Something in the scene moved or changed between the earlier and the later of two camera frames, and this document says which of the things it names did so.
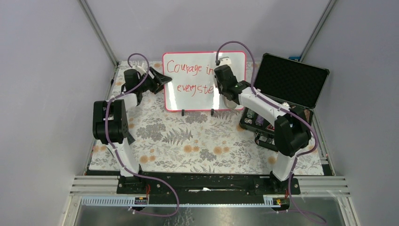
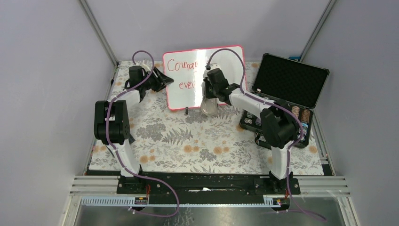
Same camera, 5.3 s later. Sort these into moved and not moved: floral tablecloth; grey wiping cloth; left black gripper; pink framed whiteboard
Moved: grey wiping cloth
Not moved: left black gripper; floral tablecloth; pink framed whiteboard
